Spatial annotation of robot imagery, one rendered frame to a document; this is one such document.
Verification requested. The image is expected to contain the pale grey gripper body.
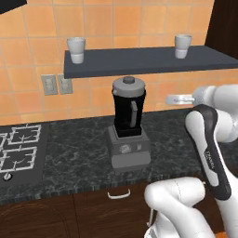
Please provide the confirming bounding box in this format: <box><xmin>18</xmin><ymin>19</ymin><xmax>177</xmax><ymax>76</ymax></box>
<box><xmin>165</xmin><ymin>93</ymin><xmax>196</xmax><ymax>106</ymax></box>

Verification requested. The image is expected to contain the grey blender lid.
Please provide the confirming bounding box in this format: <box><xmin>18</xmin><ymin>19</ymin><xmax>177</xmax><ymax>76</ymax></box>
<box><xmin>112</xmin><ymin>75</ymin><xmax>147</xmax><ymax>98</ymax></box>

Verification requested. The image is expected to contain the black blender jar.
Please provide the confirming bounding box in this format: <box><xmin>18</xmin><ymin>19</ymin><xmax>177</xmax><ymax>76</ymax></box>
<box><xmin>112</xmin><ymin>90</ymin><xmax>146</xmax><ymax>139</ymax></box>

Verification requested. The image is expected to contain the grey blender base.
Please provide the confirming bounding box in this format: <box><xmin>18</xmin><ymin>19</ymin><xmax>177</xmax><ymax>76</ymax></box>
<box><xmin>106</xmin><ymin>125</ymin><xmax>152</xmax><ymax>175</ymax></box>

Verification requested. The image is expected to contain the white cup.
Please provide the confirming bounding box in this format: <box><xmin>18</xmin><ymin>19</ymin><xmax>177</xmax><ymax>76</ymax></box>
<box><xmin>66</xmin><ymin>36</ymin><xmax>86</xmax><ymax>65</ymax></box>
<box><xmin>174</xmin><ymin>33</ymin><xmax>193</xmax><ymax>60</ymax></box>

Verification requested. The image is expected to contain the dark wooden cupboard door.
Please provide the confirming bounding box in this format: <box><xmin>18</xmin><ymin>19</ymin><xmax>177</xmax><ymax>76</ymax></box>
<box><xmin>73</xmin><ymin>181</ymin><xmax>156</xmax><ymax>238</ymax></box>
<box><xmin>0</xmin><ymin>194</ymin><xmax>79</xmax><ymax>238</ymax></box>

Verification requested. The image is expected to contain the black gas hob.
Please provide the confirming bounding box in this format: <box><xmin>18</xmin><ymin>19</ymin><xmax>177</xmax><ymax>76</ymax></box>
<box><xmin>0</xmin><ymin>122</ymin><xmax>50</xmax><ymax>189</ymax></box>

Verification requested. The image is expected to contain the dark grey wall shelf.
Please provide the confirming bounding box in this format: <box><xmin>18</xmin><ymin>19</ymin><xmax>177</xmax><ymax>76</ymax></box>
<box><xmin>62</xmin><ymin>45</ymin><xmax>238</xmax><ymax>80</ymax></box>

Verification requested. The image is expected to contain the dark wooden wall cupboard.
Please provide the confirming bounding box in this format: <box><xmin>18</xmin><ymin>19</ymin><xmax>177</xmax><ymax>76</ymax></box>
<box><xmin>204</xmin><ymin>0</ymin><xmax>238</xmax><ymax>60</ymax></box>

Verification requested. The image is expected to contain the white cupboard handle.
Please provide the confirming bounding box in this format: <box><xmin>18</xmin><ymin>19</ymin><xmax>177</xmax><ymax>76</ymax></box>
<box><xmin>107</xmin><ymin>189</ymin><xmax>132</xmax><ymax>200</ymax></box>

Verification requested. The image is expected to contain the grey wall socket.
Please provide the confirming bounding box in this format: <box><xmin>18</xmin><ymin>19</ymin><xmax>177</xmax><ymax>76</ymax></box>
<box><xmin>40</xmin><ymin>73</ymin><xmax>59</xmax><ymax>97</ymax></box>
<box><xmin>57</xmin><ymin>73</ymin><xmax>73</xmax><ymax>96</ymax></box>

